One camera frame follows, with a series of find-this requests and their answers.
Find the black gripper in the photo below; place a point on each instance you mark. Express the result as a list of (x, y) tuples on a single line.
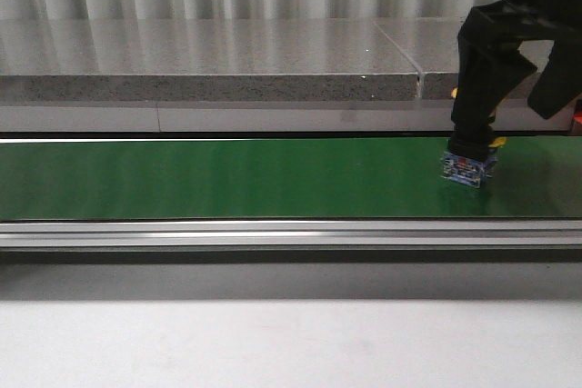
[(491, 66)]

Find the yellow mushroom push button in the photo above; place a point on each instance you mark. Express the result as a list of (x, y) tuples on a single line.
[(469, 162)]

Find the orange red object at edge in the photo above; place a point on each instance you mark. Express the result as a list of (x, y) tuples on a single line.
[(576, 127)]

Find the grey stone slab right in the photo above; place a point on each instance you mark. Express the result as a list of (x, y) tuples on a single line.
[(430, 44)]

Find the grey stone slab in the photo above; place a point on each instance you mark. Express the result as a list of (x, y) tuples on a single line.
[(175, 60), (430, 44)]

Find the green conveyor belt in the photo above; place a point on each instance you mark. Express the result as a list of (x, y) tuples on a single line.
[(334, 178)]

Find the grey stone slab left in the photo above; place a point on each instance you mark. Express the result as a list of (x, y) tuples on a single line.
[(175, 60)]

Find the aluminium conveyor side rail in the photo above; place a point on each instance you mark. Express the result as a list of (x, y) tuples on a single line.
[(294, 234)]

